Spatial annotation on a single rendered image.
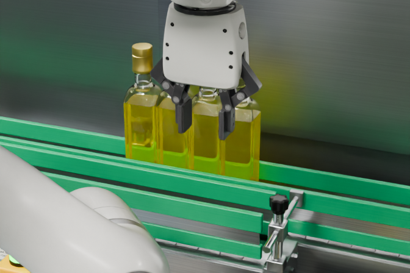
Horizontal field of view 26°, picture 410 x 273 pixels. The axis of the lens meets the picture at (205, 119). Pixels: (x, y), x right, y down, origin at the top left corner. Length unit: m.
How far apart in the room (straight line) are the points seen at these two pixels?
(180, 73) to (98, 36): 0.61
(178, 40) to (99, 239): 0.25
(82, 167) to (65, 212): 0.51
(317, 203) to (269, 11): 0.33
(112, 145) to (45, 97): 0.24
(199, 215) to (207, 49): 0.41
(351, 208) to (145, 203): 0.33
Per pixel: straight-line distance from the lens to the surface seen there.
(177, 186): 1.48
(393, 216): 1.42
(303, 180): 1.51
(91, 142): 1.64
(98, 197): 1.16
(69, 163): 1.56
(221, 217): 1.39
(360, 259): 1.45
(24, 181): 1.03
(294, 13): 1.50
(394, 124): 1.53
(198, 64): 1.08
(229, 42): 1.05
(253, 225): 1.37
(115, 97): 1.72
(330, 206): 1.43
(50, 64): 1.76
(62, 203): 1.04
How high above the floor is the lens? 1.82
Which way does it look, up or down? 24 degrees down
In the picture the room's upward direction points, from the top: straight up
